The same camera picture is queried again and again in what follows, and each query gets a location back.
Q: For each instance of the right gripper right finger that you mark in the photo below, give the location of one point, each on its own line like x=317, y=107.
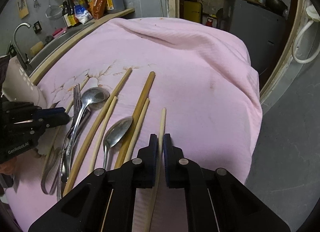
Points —
x=180, y=172

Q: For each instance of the dark soy sauce bottle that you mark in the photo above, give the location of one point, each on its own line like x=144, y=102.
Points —
x=65, y=11

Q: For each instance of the pale wooden chopstick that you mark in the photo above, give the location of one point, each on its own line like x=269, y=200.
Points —
x=152, y=201

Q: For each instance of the yellow container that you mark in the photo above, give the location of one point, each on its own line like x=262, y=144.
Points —
x=192, y=11

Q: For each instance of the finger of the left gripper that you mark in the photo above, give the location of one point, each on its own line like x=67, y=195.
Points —
x=53, y=117

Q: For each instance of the white utensil holder cup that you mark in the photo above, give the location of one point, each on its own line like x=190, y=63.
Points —
x=18, y=87

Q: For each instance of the pink floral tablecloth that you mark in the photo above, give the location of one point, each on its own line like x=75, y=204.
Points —
x=203, y=78

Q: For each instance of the hanging wire strainer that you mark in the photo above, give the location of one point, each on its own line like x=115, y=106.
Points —
x=53, y=12

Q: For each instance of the orange snack bag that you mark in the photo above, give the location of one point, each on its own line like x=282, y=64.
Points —
x=98, y=8

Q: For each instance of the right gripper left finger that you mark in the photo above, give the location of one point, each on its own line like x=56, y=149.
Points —
x=147, y=168

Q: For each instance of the steel fork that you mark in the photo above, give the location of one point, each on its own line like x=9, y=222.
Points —
x=76, y=102

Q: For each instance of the white salt bag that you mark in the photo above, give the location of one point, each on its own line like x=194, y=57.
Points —
x=82, y=15

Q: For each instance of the dark grey cabinet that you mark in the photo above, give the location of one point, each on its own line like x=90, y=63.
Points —
x=260, y=30

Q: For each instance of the steel kitchen sink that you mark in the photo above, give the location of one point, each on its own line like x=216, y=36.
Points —
x=55, y=44

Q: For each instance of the small steel spoon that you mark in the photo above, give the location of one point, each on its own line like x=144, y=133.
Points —
x=114, y=134

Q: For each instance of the pale chopstick beside spoon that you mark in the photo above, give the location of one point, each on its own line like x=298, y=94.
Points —
x=136, y=131

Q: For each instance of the black cooking pot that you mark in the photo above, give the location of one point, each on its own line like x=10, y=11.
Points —
x=276, y=6

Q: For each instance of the large steel spoon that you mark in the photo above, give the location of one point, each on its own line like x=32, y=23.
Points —
x=91, y=96

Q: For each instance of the pale thin chopstick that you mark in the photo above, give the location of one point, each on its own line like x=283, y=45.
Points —
x=101, y=134

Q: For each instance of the steel vegetable peeler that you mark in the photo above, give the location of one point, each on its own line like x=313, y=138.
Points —
x=47, y=169

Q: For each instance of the dark brown bamboo chopstick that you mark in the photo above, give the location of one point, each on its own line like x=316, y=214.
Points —
x=138, y=109

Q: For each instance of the long brown chopstick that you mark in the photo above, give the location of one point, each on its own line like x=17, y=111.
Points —
x=87, y=142

